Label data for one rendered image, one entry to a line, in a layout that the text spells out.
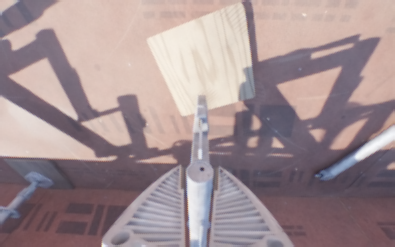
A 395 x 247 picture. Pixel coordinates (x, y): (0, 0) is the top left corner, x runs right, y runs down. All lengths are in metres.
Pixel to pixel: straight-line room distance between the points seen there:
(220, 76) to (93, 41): 0.45
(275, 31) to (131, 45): 0.47
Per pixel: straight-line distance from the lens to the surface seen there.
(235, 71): 0.56
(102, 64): 0.67
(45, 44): 0.78
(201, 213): 0.36
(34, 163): 1.34
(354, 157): 1.07
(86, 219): 1.26
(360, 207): 1.53
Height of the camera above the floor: 0.55
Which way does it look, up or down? 54 degrees down
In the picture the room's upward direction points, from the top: 176 degrees counter-clockwise
